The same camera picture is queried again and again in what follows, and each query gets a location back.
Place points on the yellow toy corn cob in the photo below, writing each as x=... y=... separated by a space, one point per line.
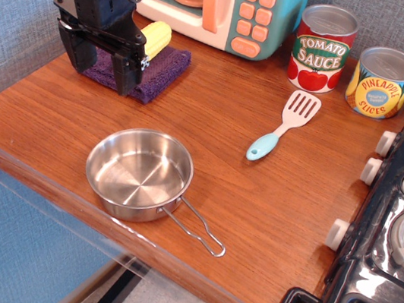
x=158 y=35

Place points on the small stainless steel pot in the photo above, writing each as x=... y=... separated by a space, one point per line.
x=141 y=175

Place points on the teal toy microwave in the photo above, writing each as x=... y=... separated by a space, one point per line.
x=252 y=29

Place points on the white stove knob lower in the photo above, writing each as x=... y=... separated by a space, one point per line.
x=336 y=234

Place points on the tomato sauce can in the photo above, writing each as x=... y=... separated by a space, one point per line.
x=321 y=47

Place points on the white stove knob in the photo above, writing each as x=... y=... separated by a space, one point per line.
x=385 y=143
x=336 y=234
x=370 y=170

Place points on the purple folded cloth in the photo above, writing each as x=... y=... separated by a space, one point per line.
x=167 y=66

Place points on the pineapple slices can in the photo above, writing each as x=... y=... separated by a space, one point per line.
x=376 y=88

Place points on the white stove knob middle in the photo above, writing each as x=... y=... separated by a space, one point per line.
x=370 y=170

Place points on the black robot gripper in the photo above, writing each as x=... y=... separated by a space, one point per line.
x=85 y=24

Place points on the white spatula with teal handle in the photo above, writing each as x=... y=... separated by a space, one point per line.
x=300 y=108

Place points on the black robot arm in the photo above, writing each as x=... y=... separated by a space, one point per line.
x=86 y=26

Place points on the white stove knob upper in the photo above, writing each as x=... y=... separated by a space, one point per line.
x=385 y=143

